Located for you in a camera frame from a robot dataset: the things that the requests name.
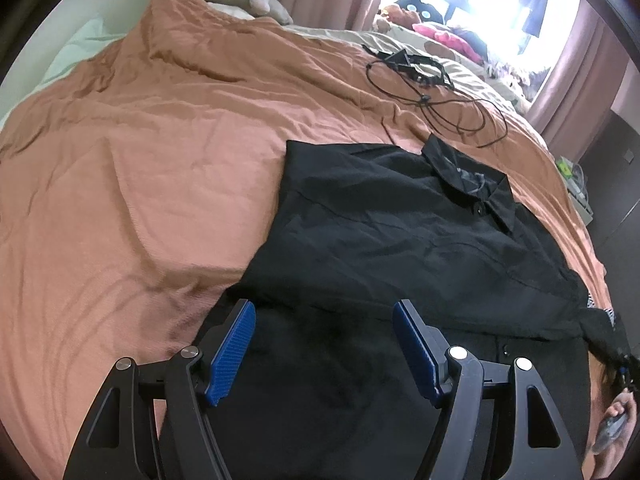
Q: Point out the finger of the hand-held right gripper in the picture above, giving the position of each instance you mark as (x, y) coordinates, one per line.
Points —
(617, 360)

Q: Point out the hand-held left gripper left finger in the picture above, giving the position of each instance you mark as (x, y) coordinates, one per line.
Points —
(231, 355)

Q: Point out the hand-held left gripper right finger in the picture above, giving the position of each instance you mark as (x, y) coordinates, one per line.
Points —
(416, 355)

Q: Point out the black collared shirt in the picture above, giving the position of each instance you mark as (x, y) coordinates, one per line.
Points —
(375, 240)

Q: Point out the person's right hand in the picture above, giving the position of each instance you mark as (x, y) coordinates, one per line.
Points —
(607, 455)

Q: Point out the white nightstand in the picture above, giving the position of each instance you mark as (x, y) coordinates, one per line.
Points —
(575, 182)

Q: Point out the orange-brown bed blanket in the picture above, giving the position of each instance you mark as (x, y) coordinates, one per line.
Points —
(125, 185)

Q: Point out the beige bed sheet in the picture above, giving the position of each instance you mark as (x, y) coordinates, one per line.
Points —
(450, 62)

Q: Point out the pile of plush toys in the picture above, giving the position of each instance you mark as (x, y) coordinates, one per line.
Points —
(440, 30)

